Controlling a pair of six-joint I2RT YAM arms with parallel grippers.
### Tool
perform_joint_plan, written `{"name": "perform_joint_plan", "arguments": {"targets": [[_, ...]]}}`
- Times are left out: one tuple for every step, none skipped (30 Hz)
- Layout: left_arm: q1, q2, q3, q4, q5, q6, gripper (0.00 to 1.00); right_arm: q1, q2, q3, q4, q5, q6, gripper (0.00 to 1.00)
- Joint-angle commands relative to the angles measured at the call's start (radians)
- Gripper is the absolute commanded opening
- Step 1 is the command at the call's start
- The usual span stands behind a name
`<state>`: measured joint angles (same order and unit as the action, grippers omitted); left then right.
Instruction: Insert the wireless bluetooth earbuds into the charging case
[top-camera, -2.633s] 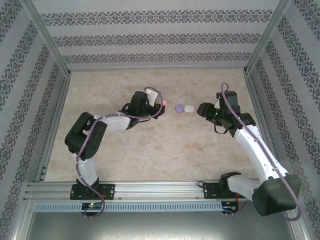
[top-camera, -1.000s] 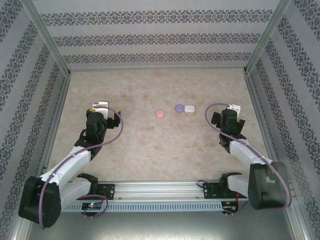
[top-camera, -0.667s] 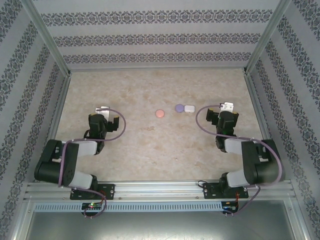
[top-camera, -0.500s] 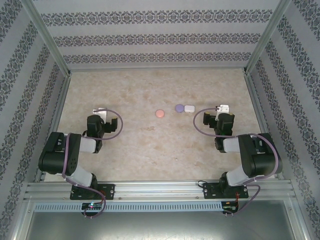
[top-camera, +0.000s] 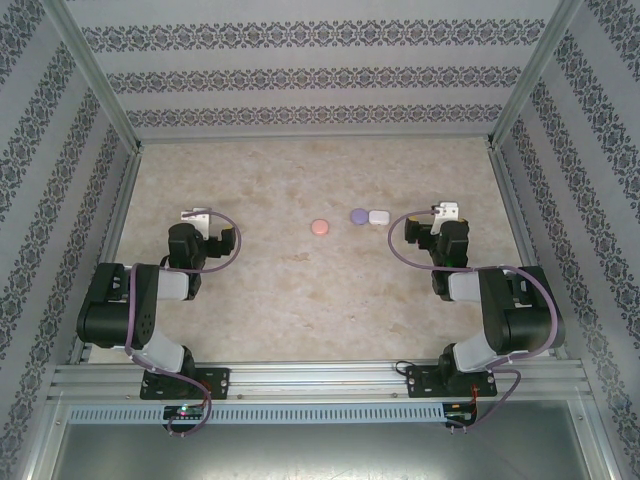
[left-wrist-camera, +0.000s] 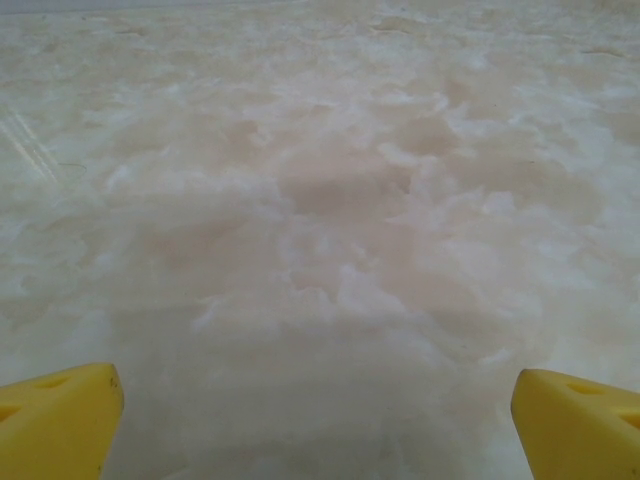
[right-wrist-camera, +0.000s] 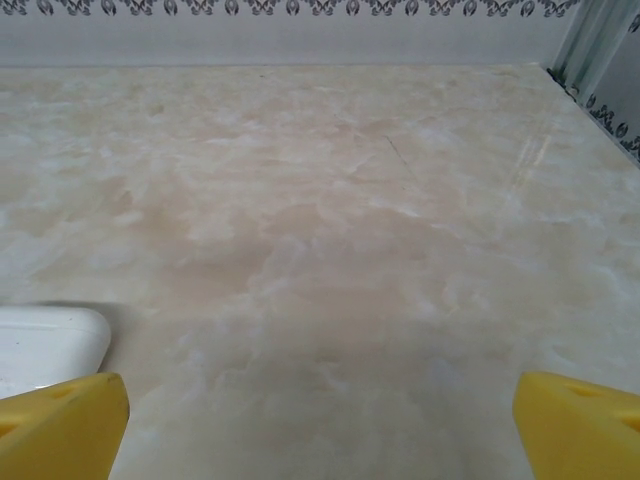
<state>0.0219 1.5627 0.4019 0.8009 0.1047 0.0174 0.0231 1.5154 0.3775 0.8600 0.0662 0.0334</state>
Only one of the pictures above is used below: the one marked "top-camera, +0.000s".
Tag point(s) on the white earbud charging case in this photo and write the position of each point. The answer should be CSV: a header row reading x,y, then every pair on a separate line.
x,y
379,217

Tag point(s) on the purple earbud charging case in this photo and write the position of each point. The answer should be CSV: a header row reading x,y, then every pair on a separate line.
x,y
359,216

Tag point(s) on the pink earbud charging case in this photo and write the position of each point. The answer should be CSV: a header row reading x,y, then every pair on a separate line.
x,y
320,227

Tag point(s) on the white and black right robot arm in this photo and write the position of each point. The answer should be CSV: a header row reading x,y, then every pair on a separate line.
x,y
465,287

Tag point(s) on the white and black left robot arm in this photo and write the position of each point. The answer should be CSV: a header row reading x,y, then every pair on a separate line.
x,y
175,285

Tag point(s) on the small circuit board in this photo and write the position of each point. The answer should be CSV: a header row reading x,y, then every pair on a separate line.
x,y
460,415
182,412

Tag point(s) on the steel sheet panel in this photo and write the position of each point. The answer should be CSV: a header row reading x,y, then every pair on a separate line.
x,y
320,455

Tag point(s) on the aluminium frame side rail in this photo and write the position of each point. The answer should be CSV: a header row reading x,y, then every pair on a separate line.
x,y
121,200
518,225

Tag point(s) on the white wall base strip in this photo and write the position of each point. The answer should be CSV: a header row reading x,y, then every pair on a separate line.
x,y
300,141

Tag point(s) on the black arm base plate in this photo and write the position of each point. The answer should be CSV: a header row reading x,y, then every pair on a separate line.
x,y
217,382
417,382

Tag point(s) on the aluminium frame post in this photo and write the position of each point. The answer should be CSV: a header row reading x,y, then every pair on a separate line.
x,y
96,75
532,75

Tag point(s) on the aluminium frame strut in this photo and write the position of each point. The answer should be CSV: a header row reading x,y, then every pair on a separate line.
x,y
40,440
600,440

